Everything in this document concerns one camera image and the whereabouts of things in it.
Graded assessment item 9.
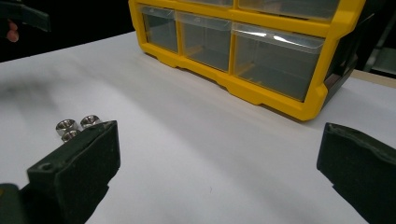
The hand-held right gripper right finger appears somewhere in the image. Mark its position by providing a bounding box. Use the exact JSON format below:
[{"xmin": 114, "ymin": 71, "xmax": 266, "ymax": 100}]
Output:
[{"xmin": 317, "ymin": 122, "xmax": 396, "ymax": 224}]

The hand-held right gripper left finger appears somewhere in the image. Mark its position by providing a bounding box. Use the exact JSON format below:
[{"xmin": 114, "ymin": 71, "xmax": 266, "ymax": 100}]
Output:
[{"xmin": 18, "ymin": 120, "xmax": 121, "ymax": 224}]

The yellow drawer organizer cabinet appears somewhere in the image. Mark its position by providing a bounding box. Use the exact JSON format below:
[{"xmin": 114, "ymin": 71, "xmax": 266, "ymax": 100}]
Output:
[{"xmin": 128, "ymin": 0, "xmax": 379, "ymax": 122}]

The grey metal desk frame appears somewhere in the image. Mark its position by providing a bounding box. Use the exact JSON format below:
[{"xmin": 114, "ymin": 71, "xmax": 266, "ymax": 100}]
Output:
[{"xmin": 362, "ymin": 12, "xmax": 396, "ymax": 76}]

